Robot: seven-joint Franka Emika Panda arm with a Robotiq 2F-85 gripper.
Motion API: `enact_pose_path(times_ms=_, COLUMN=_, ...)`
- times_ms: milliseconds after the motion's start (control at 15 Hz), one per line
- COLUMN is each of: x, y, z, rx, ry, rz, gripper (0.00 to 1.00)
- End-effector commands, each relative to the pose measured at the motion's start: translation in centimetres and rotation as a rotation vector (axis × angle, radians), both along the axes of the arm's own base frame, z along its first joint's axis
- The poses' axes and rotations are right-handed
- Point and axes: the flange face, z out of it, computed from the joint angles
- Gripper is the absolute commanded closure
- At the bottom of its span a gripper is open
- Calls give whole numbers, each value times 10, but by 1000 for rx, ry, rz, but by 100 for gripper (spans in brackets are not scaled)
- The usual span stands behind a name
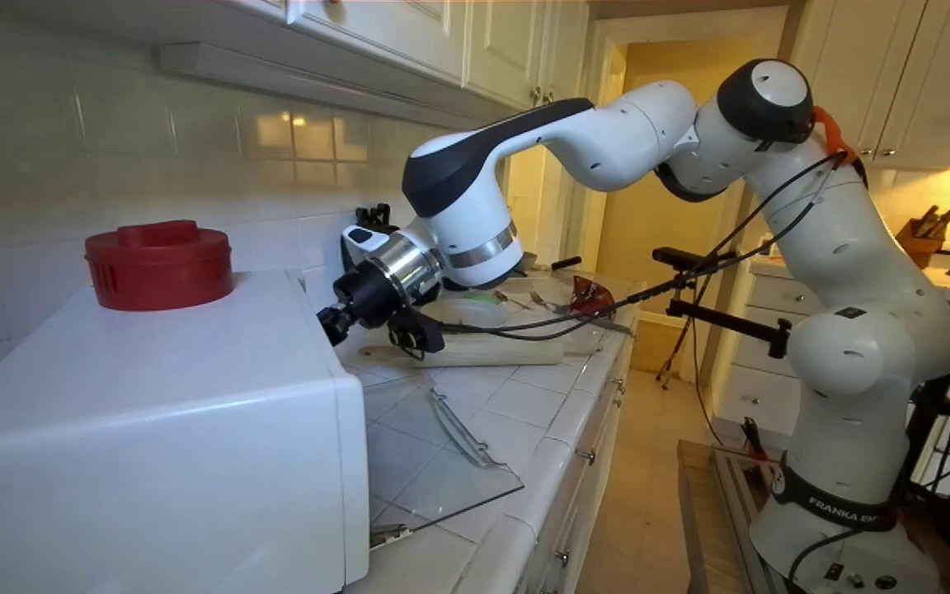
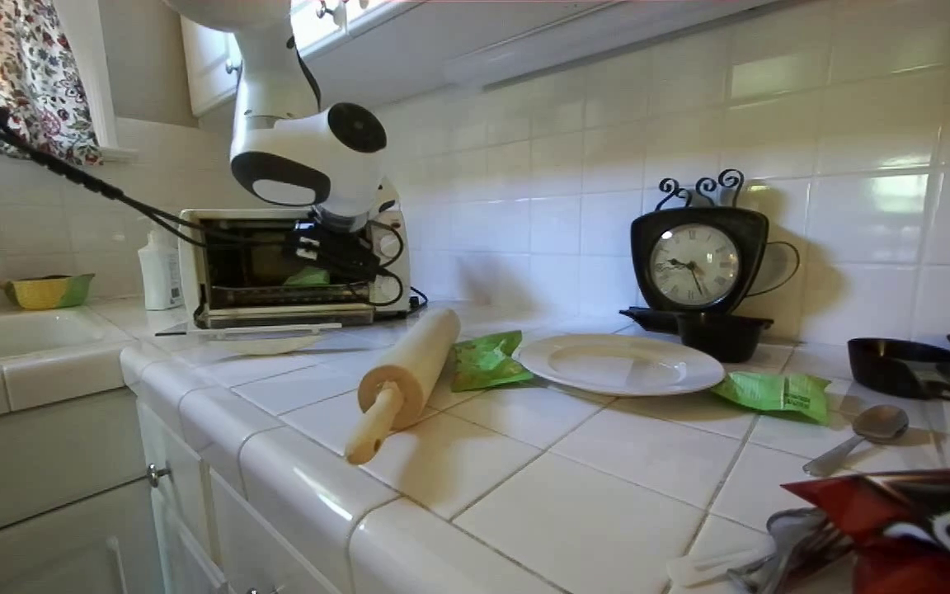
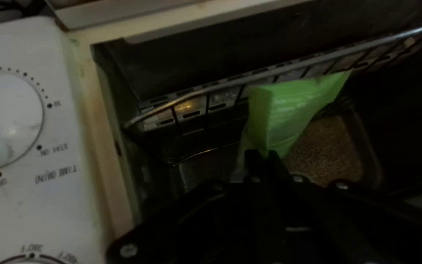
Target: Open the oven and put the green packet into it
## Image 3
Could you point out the green cloth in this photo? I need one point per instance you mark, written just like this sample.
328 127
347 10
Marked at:
289 107

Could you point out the white oven dial knob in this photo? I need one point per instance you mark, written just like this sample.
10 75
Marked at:
6 117
35 258

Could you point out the white toaster oven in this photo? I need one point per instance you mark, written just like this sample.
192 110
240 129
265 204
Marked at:
69 195

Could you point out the dark oven tray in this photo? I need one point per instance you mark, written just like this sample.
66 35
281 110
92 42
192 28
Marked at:
333 151

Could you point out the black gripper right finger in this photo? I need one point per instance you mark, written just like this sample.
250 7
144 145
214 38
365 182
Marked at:
328 224

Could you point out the metal oven rack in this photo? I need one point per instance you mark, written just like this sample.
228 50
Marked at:
190 104

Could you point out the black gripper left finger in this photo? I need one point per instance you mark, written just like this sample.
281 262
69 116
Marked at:
211 220

